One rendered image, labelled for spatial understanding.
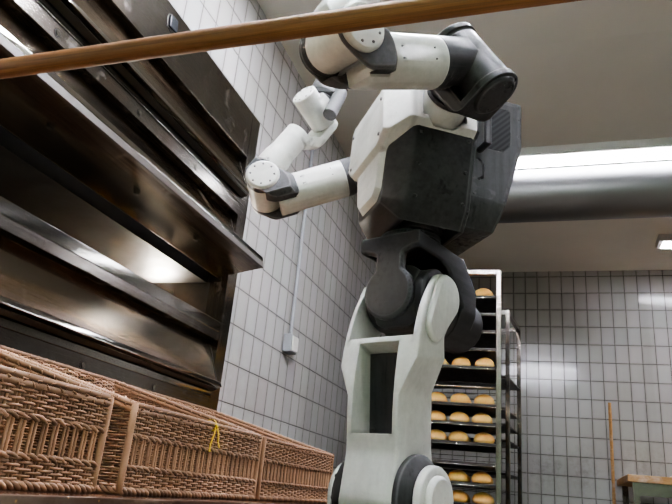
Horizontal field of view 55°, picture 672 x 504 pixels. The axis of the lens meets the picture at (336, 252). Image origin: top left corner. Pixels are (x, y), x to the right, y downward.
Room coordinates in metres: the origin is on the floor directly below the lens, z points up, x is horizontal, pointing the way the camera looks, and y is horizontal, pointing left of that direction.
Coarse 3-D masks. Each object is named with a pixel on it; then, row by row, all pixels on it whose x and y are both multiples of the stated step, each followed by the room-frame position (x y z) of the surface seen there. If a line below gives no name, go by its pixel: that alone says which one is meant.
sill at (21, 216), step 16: (0, 208) 1.37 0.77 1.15; (16, 208) 1.41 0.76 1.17; (32, 224) 1.46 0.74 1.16; (48, 224) 1.51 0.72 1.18; (64, 240) 1.57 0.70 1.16; (80, 256) 1.64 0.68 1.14; (96, 256) 1.69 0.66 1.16; (112, 272) 1.77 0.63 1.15; (128, 272) 1.83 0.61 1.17; (144, 288) 1.92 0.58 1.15; (160, 288) 2.00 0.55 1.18; (176, 304) 2.10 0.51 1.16; (208, 320) 2.31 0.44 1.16
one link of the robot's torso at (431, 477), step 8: (336, 472) 1.17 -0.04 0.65; (424, 472) 1.07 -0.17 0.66; (432, 472) 1.08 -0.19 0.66; (440, 472) 1.10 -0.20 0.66; (416, 480) 1.06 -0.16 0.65; (424, 480) 1.06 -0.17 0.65; (432, 480) 1.07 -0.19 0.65; (440, 480) 1.08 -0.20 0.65; (448, 480) 1.12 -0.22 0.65; (328, 488) 1.16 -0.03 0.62; (416, 488) 1.05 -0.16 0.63; (424, 488) 1.06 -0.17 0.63; (432, 488) 1.06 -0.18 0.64; (440, 488) 1.08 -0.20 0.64; (448, 488) 1.10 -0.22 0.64; (328, 496) 1.16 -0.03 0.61; (416, 496) 1.05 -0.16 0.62; (424, 496) 1.06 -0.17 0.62; (432, 496) 1.06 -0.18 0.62; (440, 496) 1.08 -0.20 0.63; (448, 496) 1.10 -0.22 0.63
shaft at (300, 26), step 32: (416, 0) 0.63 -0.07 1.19; (448, 0) 0.62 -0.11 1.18; (480, 0) 0.61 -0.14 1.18; (512, 0) 0.60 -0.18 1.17; (544, 0) 0.59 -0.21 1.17; (576, 0) 0.59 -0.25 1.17; (192, 32) 0.74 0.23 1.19; (224, 32) 0.72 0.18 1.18; (256, 32) 0.71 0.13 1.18; (288, 32) 0.69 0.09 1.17; (320, 32) 0.69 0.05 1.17; (0, 64) 0.85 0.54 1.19; (32, 64) 0.83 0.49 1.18; (64, 64) 0.82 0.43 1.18; (96, 64) 0.81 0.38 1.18
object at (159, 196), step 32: (0, 96) 1.25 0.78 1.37; (32, 96) 1.26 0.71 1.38; (64, 96) 1.27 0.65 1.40; (32, 128) 1.38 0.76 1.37; (64, 128) 1.38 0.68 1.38; (96, 128) 1.39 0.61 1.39; (64, 160) 1.52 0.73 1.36; (96, 160) 1.53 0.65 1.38; (128, 160) 1.54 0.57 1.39; (96, 192) 1.70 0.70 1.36; (128, 192) 1.71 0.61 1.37; (160, 192) 1.72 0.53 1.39; (160, 224) 1.92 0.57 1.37; (192, 224) 1.94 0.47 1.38; (192, 256) 2.19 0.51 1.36; (224, 256) 2.21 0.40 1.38; (256, 256) 2.29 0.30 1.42
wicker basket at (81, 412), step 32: (0, 352) 1.17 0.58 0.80; (0, 384) 0.87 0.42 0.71; (32, 384) 0.92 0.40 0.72; (64, 384) 0.98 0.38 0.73; (0, 416) 0.88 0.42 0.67; (32, 416) 0.93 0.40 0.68; (64, 416) 1.00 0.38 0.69; (96, 416) 1.07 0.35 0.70; (0, 448) 0.90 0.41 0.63; (32, 448) 1.13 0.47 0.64; (64, 448) 1.01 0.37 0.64; (96, 448) 1.09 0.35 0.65; (0, 480) 0.90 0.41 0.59; (32, 480) 0.96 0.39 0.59; (64, 480) 1.02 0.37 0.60; (96, 480) 1.09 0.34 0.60
